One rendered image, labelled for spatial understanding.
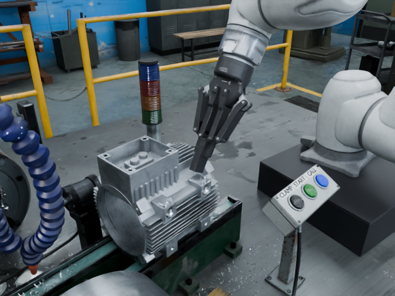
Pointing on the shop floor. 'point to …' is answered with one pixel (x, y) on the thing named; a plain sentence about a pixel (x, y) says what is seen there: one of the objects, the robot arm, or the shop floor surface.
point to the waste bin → (128, 39)
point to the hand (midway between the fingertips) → (201, 155)
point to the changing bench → (197, 37)
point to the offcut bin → (74, 47)
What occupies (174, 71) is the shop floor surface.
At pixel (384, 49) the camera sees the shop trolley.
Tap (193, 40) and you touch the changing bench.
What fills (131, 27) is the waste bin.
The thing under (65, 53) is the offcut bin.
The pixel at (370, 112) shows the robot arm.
